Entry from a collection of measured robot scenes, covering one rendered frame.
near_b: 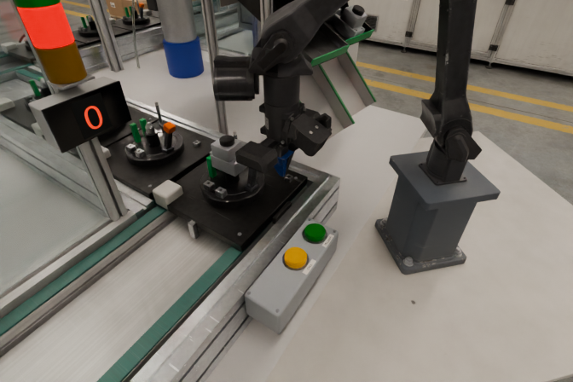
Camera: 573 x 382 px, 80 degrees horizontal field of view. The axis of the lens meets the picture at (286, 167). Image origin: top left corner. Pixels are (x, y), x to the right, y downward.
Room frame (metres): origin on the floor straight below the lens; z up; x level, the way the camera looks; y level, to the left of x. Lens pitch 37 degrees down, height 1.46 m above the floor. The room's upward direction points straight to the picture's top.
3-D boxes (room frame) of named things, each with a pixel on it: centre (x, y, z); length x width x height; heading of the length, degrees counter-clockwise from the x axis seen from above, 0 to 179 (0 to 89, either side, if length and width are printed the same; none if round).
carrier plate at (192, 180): (0.57, 0.12, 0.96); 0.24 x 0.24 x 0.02; 57
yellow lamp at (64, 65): (0.48, 0.32, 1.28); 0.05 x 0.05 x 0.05
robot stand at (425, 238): (0.51, -0.29, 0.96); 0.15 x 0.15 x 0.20; 12
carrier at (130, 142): (0.71, 0.33, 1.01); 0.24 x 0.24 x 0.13; 57
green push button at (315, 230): (0.44, -0.05, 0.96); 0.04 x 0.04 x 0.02
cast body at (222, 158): (0.58, 0.13, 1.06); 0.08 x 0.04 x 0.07; 57
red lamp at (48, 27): (0.48, 0.32, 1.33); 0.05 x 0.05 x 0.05
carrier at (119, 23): (1.95, 0.81, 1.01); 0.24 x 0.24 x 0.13; 57
